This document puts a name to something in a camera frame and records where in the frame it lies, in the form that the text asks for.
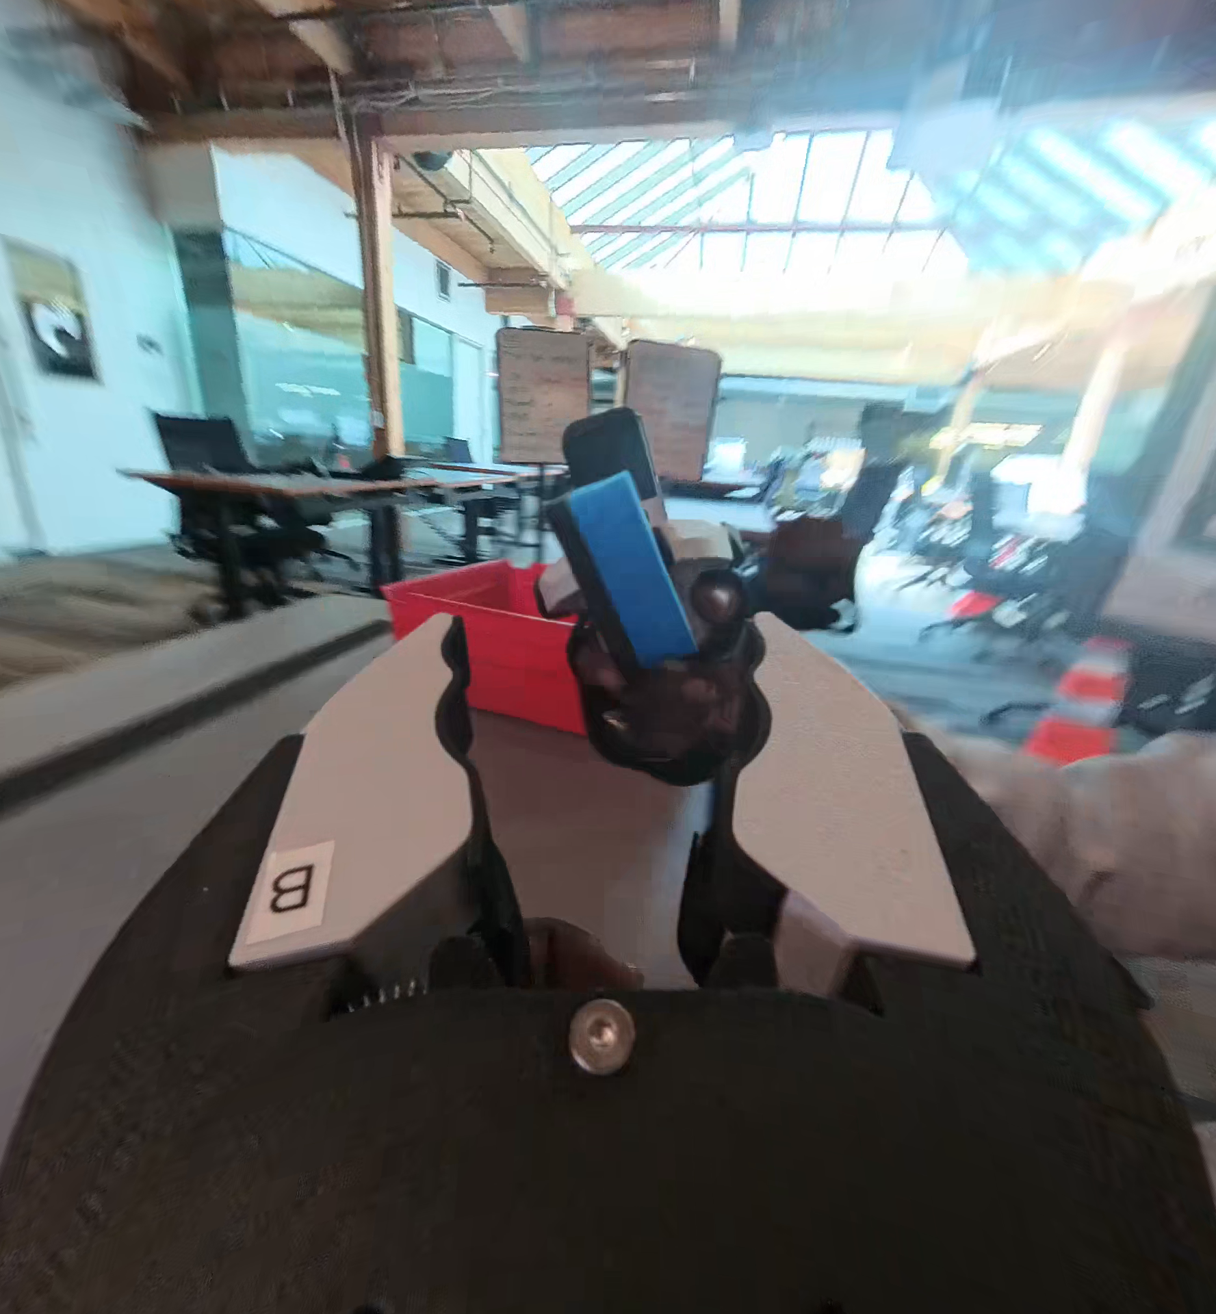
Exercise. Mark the window with wave logo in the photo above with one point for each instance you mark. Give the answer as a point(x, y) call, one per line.
point(54, 313)

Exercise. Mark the black white marker sign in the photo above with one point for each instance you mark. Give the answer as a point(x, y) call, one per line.
point(1204, 494)

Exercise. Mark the person's right hand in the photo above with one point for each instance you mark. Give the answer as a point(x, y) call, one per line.
point(680, 719)

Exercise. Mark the black office chair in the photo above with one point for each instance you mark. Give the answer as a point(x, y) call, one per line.
point(218, 452)

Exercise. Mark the person's left hand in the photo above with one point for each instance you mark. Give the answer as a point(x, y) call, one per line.
point(582, 951)

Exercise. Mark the wooden pillar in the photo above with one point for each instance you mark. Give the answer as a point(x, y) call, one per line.
point(380, 309)

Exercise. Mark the dark office chair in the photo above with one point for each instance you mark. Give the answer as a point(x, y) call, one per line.
point(809, 565)

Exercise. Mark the grey board on stand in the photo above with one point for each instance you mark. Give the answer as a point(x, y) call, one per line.
point(544, 396)
point(674, 411)

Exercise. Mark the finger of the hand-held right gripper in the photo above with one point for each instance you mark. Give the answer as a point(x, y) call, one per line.
point(564, 591)
point(701, 544)

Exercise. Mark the black tape strip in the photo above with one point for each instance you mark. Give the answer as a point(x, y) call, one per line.
point(187, 714)

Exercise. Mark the orange traffic cone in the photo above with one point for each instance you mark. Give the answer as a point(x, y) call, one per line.
point(1081, 708)

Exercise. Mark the person's right forearm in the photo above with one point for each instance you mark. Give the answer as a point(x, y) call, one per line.
point(1131, 832)

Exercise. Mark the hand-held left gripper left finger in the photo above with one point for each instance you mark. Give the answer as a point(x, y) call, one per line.
point(372, 812)

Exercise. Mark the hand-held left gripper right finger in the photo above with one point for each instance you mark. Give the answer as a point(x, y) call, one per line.
point(844, 822)

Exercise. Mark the light blue block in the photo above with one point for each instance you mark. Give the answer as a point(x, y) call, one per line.
point(628, 575)

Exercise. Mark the red plastic bin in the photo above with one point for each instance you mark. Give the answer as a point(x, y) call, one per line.
point(485, 648)

